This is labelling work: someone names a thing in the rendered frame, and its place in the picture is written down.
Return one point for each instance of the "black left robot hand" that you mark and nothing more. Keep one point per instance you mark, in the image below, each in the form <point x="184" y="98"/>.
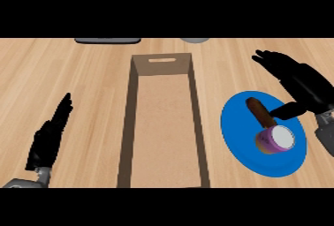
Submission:
<point x="47" y="138"/>

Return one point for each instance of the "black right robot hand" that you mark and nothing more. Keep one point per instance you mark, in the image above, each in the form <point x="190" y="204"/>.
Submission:
<point x="300" y="82"/>

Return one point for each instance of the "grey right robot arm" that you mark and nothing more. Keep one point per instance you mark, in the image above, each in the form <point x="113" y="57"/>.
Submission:
<point x="325" y="129"/>

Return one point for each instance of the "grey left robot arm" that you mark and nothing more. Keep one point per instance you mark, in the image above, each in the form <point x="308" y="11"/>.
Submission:
<point x="32" y="179"/>

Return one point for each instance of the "blue plate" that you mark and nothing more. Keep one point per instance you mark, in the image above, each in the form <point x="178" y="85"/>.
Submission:
<point x="242" y="147"/>

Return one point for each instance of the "brown cardboard box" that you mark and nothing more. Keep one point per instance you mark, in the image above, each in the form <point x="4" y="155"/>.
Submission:
<point x="162" y="123"/>

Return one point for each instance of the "purple can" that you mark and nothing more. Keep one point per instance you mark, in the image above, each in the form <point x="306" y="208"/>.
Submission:
<point x="274" y="139"/>

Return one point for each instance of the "grey round object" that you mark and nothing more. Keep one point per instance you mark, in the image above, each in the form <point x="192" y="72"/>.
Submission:
<point x="195" y="40"/>

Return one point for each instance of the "dark grey flat appliance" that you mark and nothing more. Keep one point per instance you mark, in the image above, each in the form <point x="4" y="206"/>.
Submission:
<point x="106" y="40"/>

